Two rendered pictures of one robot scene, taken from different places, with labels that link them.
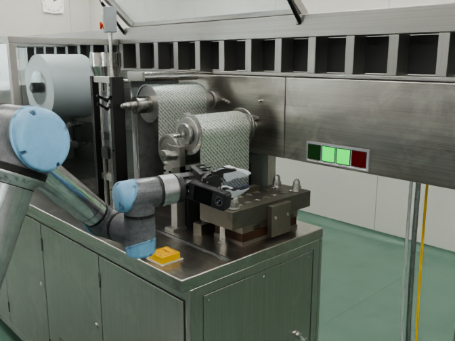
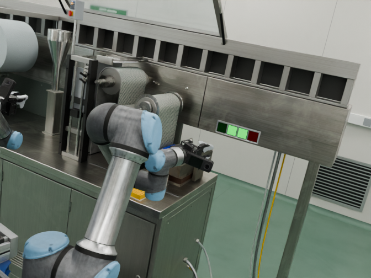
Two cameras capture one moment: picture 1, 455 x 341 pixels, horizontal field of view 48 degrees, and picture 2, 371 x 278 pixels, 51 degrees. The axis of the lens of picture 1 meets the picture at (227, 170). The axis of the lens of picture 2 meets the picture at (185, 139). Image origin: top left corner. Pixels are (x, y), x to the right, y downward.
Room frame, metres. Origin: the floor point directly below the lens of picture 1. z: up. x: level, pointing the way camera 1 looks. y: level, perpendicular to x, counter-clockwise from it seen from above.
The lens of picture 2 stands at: (-0.11, 0.66, 1.66)
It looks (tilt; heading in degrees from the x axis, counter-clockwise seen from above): 16 degrees down; 338
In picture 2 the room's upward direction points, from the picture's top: 10 degrees clockwise
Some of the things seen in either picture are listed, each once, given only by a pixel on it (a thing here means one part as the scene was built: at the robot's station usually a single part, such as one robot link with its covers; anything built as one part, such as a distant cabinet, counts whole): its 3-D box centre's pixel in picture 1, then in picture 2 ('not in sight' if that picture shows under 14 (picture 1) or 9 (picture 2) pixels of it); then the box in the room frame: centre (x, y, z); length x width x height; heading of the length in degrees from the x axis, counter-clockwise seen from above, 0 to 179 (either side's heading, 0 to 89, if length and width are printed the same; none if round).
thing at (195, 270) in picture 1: (76, 186); (17, 128); (2.45, 0.75, 0.88); 2.52 x 0.66 x 0.04; 43
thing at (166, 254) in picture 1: (164, 255); (137, 193); (1.47, 0.19, 0.91); 0.07 x 0.07 x 0.02; 43
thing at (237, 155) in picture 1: (225, 170); (164, 134); (1.78, 0.01, 1.11); 0.23 x 0.01 x 0.18; 133
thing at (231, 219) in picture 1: (257, 204); (184, 158); (1.72, -0.11, 1.00); 0.40 x 0.16 x 0.06; 133
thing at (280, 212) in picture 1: (279, 218); (199, 169); (1.67, -0.18, 0.96); 0.10 x 0.03 x 0.11; 133
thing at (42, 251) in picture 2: not in sight; (47, 258); (0.88, 0.60, 0.98); 0.13 x 0.12 x 0.14; 53
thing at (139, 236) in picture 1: (135, 232); (152, 183); (1.19, 0.23, 1.09); 0.11 x 0.08 x 0.11; 53
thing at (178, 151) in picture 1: (174, 189); not in sight; (1.74, 0.19, 1.05); 0.06 x 0.05 x 0.31; 133
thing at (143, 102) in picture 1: (141, 104); (106, 81); (1.91, 0.32, 1.33); 0.06 x 0.06 x 0.06; 43
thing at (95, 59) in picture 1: (105, 59); (60, 35); (2.34, 0.55, 1.50); 0.14 x 0.14 x 0.06
